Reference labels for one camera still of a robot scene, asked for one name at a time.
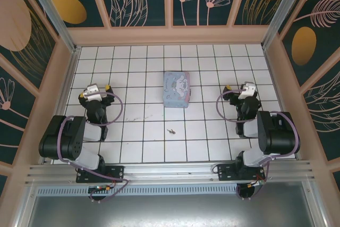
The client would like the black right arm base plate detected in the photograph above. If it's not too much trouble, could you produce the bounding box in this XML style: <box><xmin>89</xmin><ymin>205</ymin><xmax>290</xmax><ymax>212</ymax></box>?
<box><xmin>217</xmin><ymin>163</ymin><xmax>266</xmax><ymax>182</ymax></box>

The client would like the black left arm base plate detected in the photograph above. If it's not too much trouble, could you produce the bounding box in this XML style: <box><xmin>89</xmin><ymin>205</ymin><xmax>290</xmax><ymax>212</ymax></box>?
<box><xmin>76</xmin><ymin>165</ymin><xmax>125</xmax><ymax>184</ymax></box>

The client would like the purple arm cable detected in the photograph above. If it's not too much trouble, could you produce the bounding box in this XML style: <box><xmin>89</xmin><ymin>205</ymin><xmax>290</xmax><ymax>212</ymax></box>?
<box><xmin>57</xmin><ymin>91</ymin><xmax>130</xmax><ymax>203</ymax></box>
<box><xmin>216</xmin><ymin>90</ymin><xmax>301</xmax><ymax>201</ymax></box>

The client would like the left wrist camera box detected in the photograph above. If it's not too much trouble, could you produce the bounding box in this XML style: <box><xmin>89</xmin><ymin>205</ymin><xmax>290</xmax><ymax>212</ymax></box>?
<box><xmin>81</xmin><ymin>84</ymin><xmax>101</xmax><ymax>103</ymax></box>

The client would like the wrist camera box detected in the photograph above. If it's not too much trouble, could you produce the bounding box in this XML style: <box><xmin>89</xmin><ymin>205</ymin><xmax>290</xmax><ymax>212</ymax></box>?
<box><xmin>81</xmin><ymin>84</ymin><xmax>101</xmax><ymax>103</ymax></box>
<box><xmin>237</xmin><ymin>80</ymin><xmax>258</xmax><ymax>101</ymax></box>

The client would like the aluminium frame post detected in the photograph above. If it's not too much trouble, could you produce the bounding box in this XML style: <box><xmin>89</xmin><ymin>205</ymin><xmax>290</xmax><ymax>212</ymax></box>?
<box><xmin>261</xmin><ymin>0</ymin><xmax>311</xmax><ymax>49</ymax></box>
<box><xmin>21</xmin><ymin>0</ymin><xmax>82</xmax><ymax>54</ymax></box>

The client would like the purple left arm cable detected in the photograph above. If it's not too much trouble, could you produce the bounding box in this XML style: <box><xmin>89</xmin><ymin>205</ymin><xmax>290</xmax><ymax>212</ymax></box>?
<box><xmin>57</xmin><ymin>91</ymin><xmax>130</xmax><ymax>203</ymax></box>

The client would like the light blue cartoon tin box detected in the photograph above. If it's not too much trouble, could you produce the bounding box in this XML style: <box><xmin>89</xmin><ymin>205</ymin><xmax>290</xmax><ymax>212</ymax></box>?
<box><xmin>162</xmin><ymin>71</ymin><xmax>192</xmax><ymax>108</ymax></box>

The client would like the grey metal sheet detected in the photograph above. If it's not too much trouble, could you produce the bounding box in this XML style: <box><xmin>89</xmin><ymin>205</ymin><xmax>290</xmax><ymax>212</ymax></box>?
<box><xmin>25</xmin><ymin>195</ymin><xmax>324</xmax><ymax>227</ymax></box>

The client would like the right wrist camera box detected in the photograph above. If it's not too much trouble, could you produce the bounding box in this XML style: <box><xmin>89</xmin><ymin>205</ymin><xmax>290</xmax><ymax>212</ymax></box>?
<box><xmin>237</xmin><ymin>80</ymin><xmax>258</xmax><ymax>101</ymax></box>

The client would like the aluminium side rail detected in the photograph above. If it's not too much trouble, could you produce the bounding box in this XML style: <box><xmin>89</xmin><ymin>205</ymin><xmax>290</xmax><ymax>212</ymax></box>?
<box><xmin>262</xmin><ymin>47</ymin><xmax>300</xmax><ymax>160</ymax></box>
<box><xmin>39</xmin><ymin>47</ymin><xmax>82</xmax><ymax>164</ymax></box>

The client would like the slotted grey cable duct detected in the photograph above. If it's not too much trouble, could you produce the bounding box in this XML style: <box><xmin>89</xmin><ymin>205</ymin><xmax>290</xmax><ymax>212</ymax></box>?
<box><xmin>36</xmin><ymin>186</ymin><xmax>306</xmax><ymax>196</ymax></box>

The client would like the aluminium mounting rail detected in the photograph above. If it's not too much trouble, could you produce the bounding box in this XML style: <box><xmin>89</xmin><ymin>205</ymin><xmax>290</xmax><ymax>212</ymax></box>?
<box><xmin>25</xmin><ymin>159</ymin><xmax>316</xmax><ymax>185</ymax></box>

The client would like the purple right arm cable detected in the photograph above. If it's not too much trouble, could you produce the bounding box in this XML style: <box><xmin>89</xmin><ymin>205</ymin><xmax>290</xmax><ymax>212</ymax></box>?
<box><xmin>216</xmin><ymin>90</ymin><xmax>301</xmax><ymax>201</ymax></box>

